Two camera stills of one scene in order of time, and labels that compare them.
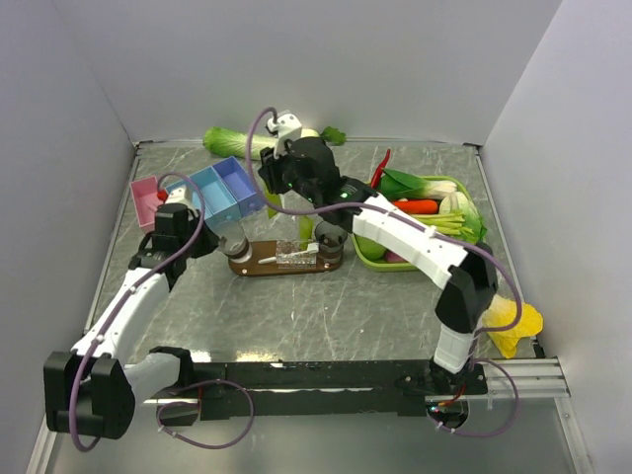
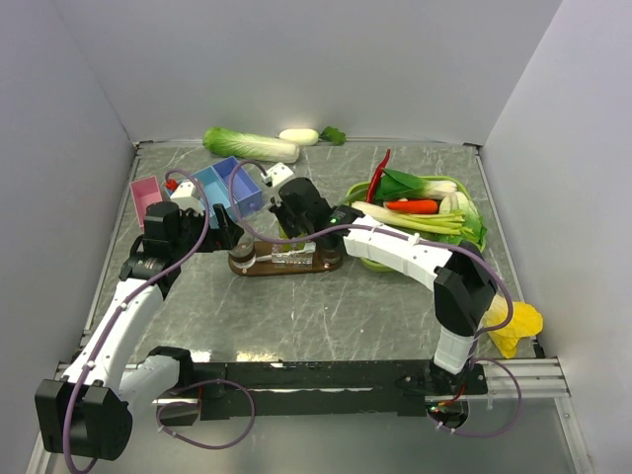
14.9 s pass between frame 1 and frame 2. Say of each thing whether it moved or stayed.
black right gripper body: moved
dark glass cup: stayed
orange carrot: stayed
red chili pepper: stayed
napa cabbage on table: stayed
